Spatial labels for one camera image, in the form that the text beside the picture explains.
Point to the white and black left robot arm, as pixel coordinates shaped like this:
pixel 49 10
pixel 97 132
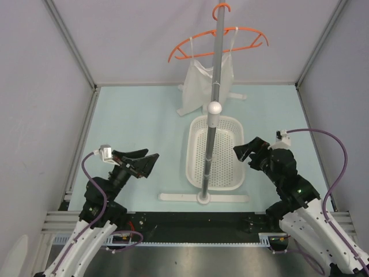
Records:
pixel 101 216

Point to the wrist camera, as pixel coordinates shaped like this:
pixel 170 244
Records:
pixel 105 154
pixel 283 140

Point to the white perforated plastic basket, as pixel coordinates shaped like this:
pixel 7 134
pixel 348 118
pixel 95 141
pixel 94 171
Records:
pixel 226 172

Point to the white tank top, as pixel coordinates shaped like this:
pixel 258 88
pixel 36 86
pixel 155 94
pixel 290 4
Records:
pixel 197 87

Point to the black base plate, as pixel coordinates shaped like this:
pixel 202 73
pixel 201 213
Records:
pixel 199 227

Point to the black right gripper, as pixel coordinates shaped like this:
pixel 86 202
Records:
pixel 243 150

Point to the grey clothes rack with white feet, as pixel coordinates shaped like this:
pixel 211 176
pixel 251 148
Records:
pixel 214 109

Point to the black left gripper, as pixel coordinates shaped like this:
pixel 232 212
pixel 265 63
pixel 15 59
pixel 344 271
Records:
pixel 143 165

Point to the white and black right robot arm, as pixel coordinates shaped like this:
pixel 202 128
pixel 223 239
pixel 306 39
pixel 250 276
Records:
pixel 301 212

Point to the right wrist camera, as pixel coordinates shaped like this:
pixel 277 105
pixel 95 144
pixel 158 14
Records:
pixel 283 140

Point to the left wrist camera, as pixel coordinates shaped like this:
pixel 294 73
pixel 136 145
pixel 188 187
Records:
pixel 105 154

